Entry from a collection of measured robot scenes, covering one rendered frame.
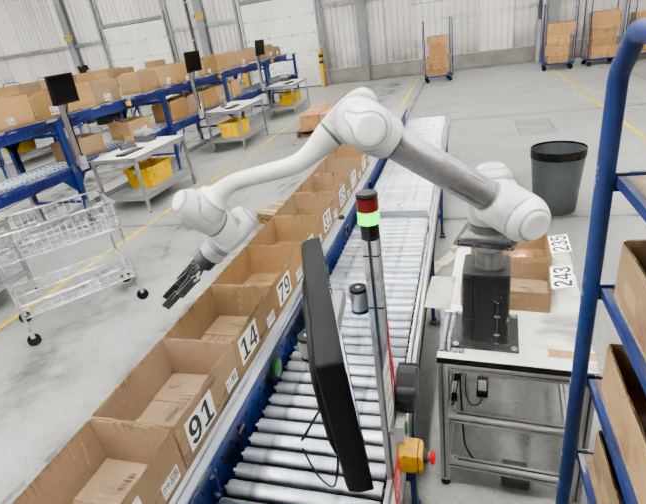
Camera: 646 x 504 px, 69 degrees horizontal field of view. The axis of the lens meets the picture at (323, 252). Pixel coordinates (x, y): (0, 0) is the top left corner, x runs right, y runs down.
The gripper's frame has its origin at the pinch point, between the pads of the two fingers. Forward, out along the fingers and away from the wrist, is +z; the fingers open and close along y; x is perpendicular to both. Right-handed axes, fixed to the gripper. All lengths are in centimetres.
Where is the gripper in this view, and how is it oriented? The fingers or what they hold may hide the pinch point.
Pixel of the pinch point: (171, 296)
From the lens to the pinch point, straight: 175.4
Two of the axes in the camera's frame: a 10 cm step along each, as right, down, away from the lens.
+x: -6.7, -5.5, -5.0
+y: -2.7, -4.4, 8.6
